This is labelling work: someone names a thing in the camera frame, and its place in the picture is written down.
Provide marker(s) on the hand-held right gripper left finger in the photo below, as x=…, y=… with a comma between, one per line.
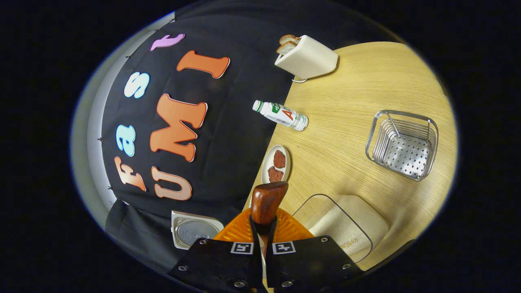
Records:
x=220, y=264

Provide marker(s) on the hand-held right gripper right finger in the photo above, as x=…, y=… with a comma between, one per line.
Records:
x=309, y=260

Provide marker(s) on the white rice cooker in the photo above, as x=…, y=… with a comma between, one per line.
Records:
x=195, y=232

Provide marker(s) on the brown wooden spoon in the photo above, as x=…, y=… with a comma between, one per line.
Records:
x=266, y=201

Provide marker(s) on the metal chopstick holder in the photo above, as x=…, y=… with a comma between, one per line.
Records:
x=407, y=154

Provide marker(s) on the red meat piece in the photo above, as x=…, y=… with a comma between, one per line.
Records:
x=275, y=175
x=279, y=159

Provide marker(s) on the white oval plate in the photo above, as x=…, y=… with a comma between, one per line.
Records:
x=287, y=171

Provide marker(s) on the black backdrop cloth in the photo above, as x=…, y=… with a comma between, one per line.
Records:
x=236, y=122

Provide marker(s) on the white drink bottle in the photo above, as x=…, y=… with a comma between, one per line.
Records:
x=281, y=115

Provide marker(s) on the white toaster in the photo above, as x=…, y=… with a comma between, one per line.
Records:
x=309, y=59

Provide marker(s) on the toasted bread slice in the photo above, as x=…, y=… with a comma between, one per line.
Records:
x=286, y=48
x=289, y=39

